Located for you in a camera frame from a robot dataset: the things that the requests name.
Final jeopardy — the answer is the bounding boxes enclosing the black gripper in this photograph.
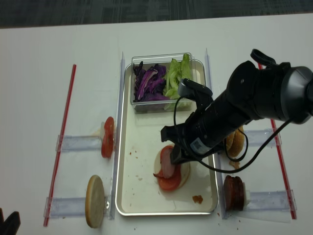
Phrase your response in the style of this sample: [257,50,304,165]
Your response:
[160,124,224,165]

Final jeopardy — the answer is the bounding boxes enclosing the ham meat slice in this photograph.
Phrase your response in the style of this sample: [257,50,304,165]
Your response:
[153,145,176,179]

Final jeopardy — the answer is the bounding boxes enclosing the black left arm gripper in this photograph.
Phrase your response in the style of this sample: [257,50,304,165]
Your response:
[0,208,21,235]

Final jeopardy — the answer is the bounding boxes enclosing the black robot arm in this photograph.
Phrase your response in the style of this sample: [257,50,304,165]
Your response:
[161,49,313,165]

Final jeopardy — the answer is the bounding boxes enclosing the tomato slices on bun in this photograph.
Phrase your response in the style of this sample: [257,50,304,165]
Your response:
[157,145,182,191]

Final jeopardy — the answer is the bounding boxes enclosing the stack of meat patties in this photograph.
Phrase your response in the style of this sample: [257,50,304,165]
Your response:
[223,175,245,211]

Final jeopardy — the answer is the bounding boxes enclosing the green lettuce leaves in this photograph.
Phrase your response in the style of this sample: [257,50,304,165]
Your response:
[162,53,194,112]

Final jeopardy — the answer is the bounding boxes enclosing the upright tomato slices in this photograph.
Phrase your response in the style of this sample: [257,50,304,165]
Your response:
[101,117,114,158]

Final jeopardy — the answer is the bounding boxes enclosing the clear tomato pusher track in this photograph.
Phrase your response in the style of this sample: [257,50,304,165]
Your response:
[56,135,102,152]

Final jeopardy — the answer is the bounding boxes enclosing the bun bottom on tray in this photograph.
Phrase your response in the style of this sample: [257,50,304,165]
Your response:
[153,146,191,189]

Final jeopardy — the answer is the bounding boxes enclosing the sesame bun top rear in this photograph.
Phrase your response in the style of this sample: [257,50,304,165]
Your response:
[226,132,235,151]

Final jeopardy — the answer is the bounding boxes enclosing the sesame bun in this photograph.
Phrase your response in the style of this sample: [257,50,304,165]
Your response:
[226,132,235,151]
[227,127,246,158]

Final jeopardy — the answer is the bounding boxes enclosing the sesame bun top front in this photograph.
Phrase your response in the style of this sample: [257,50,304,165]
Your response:
[227,127,246,158]

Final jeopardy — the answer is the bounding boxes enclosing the bun crumb on table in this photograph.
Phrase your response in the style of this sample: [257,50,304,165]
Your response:
[229,161,240,169]

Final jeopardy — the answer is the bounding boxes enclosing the clear bun pusher track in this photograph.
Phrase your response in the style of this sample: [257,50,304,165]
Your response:
[43,195,110,218]
[244,129,282,147]

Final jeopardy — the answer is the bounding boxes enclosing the crumb on tray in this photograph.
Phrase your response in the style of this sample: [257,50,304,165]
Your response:
[192,195,203,204]

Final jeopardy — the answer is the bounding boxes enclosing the purple cabbage leaves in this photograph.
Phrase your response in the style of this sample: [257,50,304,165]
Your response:
[133,61,169,102]

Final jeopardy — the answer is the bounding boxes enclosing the clear plastic salad container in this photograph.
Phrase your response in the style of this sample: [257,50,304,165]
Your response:
[130,52,197,114]

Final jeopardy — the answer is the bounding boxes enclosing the white patty pusher block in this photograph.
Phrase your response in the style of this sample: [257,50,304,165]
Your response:
[243,182,251,210]

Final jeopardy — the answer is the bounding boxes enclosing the metal serving tray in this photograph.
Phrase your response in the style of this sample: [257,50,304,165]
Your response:
[115,65,219,216]

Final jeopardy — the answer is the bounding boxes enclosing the clear patty pusher track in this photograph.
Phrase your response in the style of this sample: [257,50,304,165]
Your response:
[246,190,297,212]

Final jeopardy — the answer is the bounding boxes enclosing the upright bun bottom left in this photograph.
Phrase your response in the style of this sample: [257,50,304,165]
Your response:
[85,175,105,228]

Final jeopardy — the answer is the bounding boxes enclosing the clear left bun pusher track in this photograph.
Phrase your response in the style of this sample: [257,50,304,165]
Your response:
[43,195,110,218]

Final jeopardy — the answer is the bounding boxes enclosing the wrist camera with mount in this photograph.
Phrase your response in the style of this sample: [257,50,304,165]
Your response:
[178,78,213,109]

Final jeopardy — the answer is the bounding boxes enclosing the black camera cable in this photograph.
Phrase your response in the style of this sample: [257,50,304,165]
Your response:
[173,94,298,173]

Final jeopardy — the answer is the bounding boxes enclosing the clear rail beside tray left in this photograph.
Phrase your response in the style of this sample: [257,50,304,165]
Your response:
[107,52,125,220]

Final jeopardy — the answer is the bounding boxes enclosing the right red rail strip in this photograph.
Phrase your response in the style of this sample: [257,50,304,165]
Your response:
[258,64,297,220]

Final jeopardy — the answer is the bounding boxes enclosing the red rail strip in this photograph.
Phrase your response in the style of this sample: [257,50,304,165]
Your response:
[43,64,77,228]
[258,64,297,220]

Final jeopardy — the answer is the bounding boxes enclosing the left red rail strip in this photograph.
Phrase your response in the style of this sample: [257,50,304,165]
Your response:
[43,64,77,228]

